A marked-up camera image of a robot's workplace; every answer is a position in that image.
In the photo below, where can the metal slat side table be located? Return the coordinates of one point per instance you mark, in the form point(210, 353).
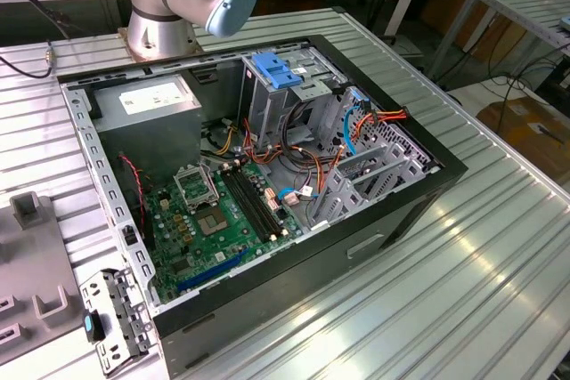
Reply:
point(512, 4)

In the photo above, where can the black teal retainer clip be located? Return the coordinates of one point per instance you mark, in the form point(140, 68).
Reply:
point(91, 325)

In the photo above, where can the black case fan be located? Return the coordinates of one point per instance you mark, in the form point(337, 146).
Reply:
point(129, 215)

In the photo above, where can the black open PC case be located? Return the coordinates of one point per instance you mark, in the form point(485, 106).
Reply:
point(276, 282)

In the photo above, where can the green motherboard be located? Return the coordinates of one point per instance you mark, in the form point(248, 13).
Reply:
point(222, 248)

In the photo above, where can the CPU socket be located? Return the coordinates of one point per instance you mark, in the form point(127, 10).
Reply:
point(210, 222)

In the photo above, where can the blue expansion slot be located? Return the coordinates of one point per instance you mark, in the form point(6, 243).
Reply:
point(213, 271)

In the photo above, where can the metal disk bay cage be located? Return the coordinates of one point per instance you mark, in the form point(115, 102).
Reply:
point(387, 137)

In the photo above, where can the brown cardboard box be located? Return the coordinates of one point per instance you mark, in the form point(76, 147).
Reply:
point(521, 131)

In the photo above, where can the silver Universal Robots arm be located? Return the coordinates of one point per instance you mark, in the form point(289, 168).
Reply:
point(151, 28)

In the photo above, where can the grey parts rack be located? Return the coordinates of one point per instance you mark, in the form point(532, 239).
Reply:
point(31, 264)

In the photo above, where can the grey power supply unit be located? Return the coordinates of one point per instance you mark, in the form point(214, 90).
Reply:
point(147, 139)

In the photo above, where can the RAM slot white clips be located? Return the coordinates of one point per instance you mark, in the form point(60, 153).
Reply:
point(249, 202)
point(261, 199)

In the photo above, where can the grey optical drive cage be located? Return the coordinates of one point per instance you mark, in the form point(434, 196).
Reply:
point(263, 113)

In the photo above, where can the blue plastic drive latch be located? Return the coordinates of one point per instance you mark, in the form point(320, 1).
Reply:
point(276, 72)

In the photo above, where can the small black case switch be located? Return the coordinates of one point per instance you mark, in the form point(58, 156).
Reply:
point(129, 235)

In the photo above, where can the metal expansion card retainer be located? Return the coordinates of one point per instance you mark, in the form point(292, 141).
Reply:
point(120, 309)

